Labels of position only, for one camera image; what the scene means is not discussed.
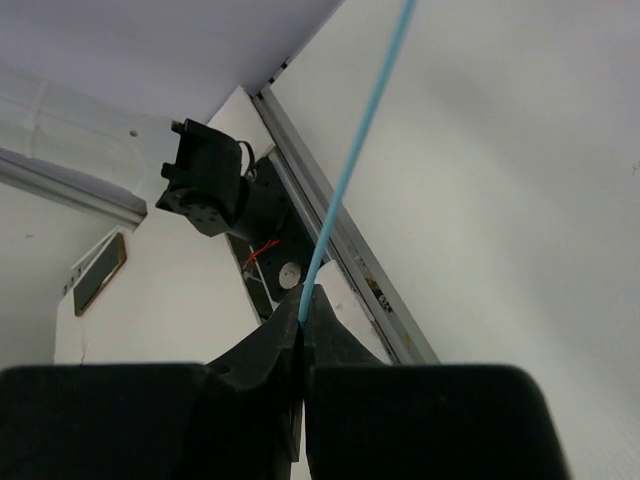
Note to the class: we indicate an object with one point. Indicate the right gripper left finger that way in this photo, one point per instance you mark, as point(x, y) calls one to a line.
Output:
point(236, 417)

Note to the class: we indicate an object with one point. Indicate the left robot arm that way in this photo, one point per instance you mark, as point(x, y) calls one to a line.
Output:
point(77, 151)

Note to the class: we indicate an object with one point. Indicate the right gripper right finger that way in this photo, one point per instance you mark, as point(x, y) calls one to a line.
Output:
point(369, 420)

